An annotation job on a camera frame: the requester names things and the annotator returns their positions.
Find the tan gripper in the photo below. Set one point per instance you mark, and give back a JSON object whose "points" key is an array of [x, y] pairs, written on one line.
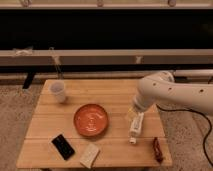
{"points": [[131, 114]]}

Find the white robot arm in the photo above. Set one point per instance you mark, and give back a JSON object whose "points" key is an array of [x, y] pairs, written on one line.
{"points": [[162, 86]]}

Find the white squeeze bottle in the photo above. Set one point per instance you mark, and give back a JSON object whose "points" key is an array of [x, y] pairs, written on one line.
{"points": [[135, 128]]}

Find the orange round plate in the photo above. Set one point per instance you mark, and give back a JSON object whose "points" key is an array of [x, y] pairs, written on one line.
{"points": [[91, 120]]}

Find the red chili snack bar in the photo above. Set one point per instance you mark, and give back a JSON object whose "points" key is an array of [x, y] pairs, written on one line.
{"points": [[157, 151]]}

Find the wooden table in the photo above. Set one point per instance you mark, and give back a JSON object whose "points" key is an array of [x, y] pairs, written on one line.
{"points": [[51, 119]]}

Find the black smartphone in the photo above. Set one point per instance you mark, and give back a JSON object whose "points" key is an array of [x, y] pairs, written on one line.
{"points": [[63, 147]]}

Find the grey metal railing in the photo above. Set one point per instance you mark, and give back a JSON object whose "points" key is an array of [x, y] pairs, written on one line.
{"points": [[106, 57]]}

